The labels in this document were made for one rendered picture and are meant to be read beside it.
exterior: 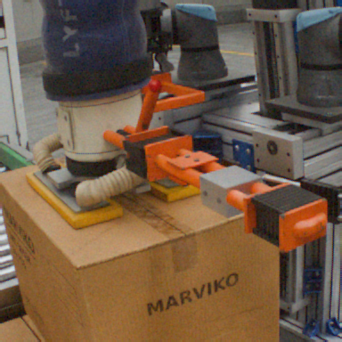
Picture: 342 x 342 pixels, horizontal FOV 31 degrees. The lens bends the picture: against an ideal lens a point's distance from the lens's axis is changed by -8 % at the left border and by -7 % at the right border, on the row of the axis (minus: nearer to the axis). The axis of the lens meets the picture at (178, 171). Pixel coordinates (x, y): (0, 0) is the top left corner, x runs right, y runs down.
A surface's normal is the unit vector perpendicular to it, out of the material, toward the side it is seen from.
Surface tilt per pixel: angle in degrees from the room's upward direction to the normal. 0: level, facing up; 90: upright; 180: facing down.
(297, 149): 90
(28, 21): 90
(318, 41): 92
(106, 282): 90
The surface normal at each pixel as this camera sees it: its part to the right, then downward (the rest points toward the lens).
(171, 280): 0.49, 0.24
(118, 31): 0.53, -0.03
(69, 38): -0.13, 0.05
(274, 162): -0.81, 0.26
